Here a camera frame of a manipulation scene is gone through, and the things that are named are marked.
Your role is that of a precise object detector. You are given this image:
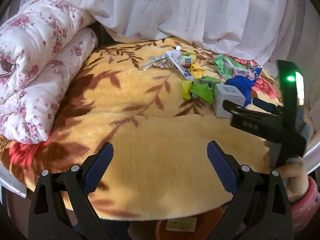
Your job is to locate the yellow toy vehicle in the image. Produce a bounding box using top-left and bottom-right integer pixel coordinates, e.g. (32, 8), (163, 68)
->
(189, 63), (205, 79)

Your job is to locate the green snack bag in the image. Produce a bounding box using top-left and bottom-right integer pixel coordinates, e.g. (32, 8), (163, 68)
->
(214, 54), (250, 79)

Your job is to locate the pink sleeve right forearm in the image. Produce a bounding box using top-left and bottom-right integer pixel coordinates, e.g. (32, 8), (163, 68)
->
(291, 177), (319, 233)

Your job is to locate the small white cardboard box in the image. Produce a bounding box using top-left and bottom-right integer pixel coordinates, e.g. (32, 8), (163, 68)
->
(213, 83), (246, 118)

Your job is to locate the white sheer curtain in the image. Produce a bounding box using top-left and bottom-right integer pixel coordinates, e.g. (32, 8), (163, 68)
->
(20, 0), (319, 75)

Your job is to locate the blue cloth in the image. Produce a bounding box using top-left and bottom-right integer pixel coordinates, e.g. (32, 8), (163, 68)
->
(225, 75), (255, 107)

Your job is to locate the right hand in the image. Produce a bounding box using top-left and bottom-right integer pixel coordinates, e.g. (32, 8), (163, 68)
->
(275, 156), (309, 204)

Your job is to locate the folded pink floral quilt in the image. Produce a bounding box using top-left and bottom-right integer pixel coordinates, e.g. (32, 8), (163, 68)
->
(1, 0), (98, 144)

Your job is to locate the clear plastic wrapper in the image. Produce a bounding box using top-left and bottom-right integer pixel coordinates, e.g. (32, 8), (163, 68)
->
(138, 54), (172, 71)

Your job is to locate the orange trash bucket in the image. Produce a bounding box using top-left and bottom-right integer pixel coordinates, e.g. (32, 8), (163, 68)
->
(155, 207), (224, 240)

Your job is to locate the yellow green candy wrapper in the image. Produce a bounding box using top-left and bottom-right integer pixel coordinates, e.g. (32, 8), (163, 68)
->
(181, 80), (193, 100)

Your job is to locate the yellow floral plush blanket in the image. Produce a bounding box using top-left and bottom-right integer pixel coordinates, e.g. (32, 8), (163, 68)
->
(1, 38), (267, 220)

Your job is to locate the blue snack wrapper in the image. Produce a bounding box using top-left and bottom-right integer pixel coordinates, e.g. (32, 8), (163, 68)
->
(247, 63), (263, 82)

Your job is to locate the lime green wrapper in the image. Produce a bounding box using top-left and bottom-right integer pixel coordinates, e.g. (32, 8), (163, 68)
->
(190, 76), (221, 104)

